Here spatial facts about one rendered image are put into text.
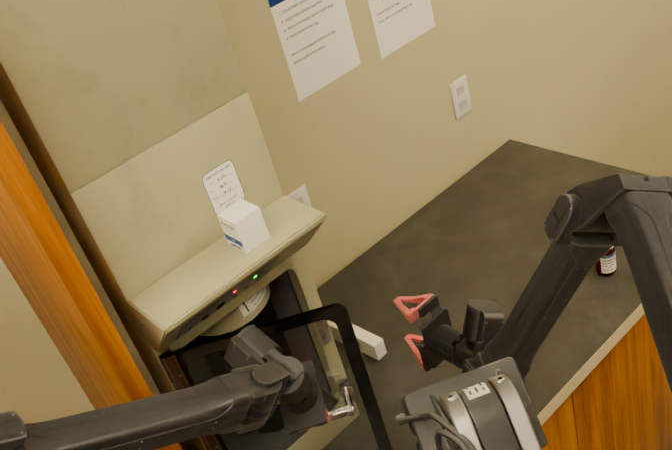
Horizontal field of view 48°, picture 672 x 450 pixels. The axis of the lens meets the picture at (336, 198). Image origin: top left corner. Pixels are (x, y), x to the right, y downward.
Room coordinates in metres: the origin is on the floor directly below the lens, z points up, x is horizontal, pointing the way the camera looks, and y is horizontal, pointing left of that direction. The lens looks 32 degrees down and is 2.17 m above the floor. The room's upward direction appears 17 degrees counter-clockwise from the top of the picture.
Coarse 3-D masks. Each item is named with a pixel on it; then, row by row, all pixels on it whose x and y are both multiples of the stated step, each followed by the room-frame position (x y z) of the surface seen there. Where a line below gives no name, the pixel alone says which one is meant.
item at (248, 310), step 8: (264, 288) 1.12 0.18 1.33; (256, 296) 1.10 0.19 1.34; (264, 296) 1.11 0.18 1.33; (240, 304) 1.08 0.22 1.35; (248, 304) 1.08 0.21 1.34; (256, 304) 1.09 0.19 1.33; (264, 304) 1.09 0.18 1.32; (232, 312) 1.07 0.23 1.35; (240, 312) 1.07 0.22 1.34; (248, 312) 1.07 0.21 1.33; (256, 312) 1.08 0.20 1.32; (224, 320) 1.06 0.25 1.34; (232, 320) 1.06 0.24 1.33; (240, 320) 1.06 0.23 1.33; (248, 320) 1.06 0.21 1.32; (208, 328) 1.06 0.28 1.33; (216, 328) 1.06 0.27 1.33; (224, 328) 1.05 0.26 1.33; (232, 328) 1.05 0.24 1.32
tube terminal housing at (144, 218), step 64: (192, 128) 1.07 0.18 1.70; (256, 128) 1.13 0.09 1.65; (64, 192) 0.98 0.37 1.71; (128, 192) 1.00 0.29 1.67; (192, 192) 1.05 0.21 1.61; (256, 192) 1.10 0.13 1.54; (128, 256) 0.98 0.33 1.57; (192, 256) 1.03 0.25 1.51; (128, 320) 1.00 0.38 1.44; (192, 448) 1.04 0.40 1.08
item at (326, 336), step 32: (288, 320) 0.95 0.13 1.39; (320, 320) 0.95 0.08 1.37; (192, 352) 0.95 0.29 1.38; (224, 352) 0.95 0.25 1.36; (288, 352) 0.95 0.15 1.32; (320, 352) 0.95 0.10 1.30; (352, 352) 0.95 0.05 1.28; (192, 384) 0.95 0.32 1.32; (352, 384) 0.95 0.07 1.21; (352, 416) 0.95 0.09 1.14; (224, 448) 0.95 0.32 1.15; (256, 448) 0.95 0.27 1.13; (288, 448) 0.95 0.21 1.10; (320, 448) 0.95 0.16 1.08; (352, 448) 0.95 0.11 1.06; (384, 448) 0.95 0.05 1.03
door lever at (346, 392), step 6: (342, 390) 0.94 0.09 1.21; (348, 390) 0.94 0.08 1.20; (342, 396) 0.94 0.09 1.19; (348, 396) 0.93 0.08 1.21; (348, 402) 0.92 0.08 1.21; (336, 408) 0.91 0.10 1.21; (342, 408) 0.90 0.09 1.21; (348, 408) 0.90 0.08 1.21; (354, 408) 0.90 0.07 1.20; (330, 414) 0.90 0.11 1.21; (336, 414) 0.90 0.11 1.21; (342, 414) 0.90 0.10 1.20; (348, 414) 0.89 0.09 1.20; (330, 420) 0.90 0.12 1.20
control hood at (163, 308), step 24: (264, 216) 1.08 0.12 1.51; (288, 216) 1.06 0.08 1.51; (312, 216) 1.03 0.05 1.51; (288, 240) 0.99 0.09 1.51; (192, 264) 1.00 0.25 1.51; (216, 264) 0.98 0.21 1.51; (240, 264) 0.96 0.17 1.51; (264, 264) 0.97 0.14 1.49; (168, 288) 0.96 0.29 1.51; (192, 288) 0.94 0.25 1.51; (216, 288) 0.92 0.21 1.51; (144, 312) 0.92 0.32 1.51; (168, 312) 0.90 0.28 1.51; (192, 312) 0.89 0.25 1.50; (168, 336) 0.89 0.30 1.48
